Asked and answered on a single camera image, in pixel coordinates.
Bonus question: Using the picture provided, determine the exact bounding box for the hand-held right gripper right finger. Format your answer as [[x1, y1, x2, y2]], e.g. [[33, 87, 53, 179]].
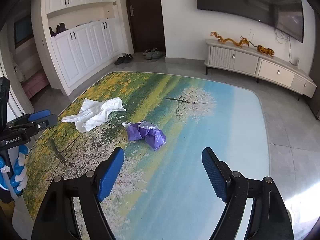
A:
[[201, 147, 294, 240]]

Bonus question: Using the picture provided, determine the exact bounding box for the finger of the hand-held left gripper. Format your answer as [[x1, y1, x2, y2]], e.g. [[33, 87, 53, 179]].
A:
[[7, 109, 51, 126], [4, 114, 59, 137]]

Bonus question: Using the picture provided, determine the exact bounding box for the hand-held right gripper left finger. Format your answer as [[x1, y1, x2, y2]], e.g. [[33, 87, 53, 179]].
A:
[[31, 147, 125, 240]]

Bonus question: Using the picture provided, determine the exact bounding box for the purple snack wrapper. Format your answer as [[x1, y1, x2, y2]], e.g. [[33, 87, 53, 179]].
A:
[[122, 121, 167, 151]]

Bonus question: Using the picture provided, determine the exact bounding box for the white tissue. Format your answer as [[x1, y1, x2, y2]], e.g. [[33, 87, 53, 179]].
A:
[[60, 97, 127, 133]]

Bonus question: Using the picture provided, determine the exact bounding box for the person's left hand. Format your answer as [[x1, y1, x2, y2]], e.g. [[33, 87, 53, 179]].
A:
[[0, 144, 28, 199]]

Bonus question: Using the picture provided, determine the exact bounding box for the pink bed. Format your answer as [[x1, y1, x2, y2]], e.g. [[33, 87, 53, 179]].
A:
[[21, 70, 49, 100]]

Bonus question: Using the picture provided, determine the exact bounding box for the landscape printed coffee table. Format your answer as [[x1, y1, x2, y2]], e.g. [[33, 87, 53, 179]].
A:
[[22, 71, 272, 240]]

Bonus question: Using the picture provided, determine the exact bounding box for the white hallway cabinet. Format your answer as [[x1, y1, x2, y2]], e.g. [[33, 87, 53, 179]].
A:
[[40, 0, 134, 96]]

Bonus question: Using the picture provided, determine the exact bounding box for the dark bedroom window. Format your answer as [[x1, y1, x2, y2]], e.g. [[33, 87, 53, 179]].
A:
[[14, 15, 33, 48]]

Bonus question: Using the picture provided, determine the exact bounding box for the black handbag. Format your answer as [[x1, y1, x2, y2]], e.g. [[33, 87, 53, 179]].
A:
[[49, 23, 66, 37]]

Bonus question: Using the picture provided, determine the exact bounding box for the white television stand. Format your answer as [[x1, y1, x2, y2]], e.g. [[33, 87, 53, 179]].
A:
[[204, 39, 317, 101]]

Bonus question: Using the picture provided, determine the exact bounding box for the golden tiger figurine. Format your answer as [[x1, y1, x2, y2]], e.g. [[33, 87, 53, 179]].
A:
[[257, 45, 275, 56]]

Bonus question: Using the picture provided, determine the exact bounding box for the golden dragon figurine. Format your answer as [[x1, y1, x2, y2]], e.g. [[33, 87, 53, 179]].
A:
[[210, 31, 251, 48]]

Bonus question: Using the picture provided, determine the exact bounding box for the dark brown entrance door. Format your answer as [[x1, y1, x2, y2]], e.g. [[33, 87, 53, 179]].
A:
[[124, 0, 166, 53]]

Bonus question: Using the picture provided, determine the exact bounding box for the large black television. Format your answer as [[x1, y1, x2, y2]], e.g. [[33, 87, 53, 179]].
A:
[[194, 0, 304, 43]]

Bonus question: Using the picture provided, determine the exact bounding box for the thin television cable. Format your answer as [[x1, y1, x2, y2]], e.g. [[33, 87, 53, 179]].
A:
[[275, 27, 294, 63]]

